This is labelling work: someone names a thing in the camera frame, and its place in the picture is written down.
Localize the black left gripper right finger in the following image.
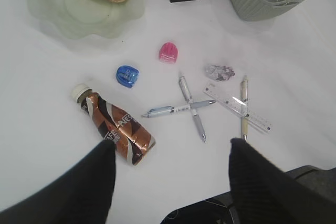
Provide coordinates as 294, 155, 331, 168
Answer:
228, 138, 335, 223

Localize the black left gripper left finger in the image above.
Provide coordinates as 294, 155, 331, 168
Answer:
1, 140, 116, 223

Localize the brown coffee bottle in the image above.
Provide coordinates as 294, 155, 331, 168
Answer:
71, 84, 156, 166

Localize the paper ball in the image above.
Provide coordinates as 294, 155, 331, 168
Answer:
205, 65, 235, 82

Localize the grey pen lying horizontal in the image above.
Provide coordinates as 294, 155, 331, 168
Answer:
141, 100, 216, 118

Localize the beige patterned pen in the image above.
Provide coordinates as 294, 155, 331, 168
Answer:
240, 76, 248, 141

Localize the blue pencil sharpener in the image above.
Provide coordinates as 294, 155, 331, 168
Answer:
116, 65, 140, 88

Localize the pink pencil sharpener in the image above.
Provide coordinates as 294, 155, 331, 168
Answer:
159, 42, 178, 64

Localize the grey pen lying vertical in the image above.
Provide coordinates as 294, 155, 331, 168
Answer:
179, 73, 207, 143

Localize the pale green wavy plate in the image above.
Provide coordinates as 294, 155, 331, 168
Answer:
27, 0, 145, 39

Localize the clear plastic ruler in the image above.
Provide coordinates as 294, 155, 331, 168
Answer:
203, 82, 272, 132

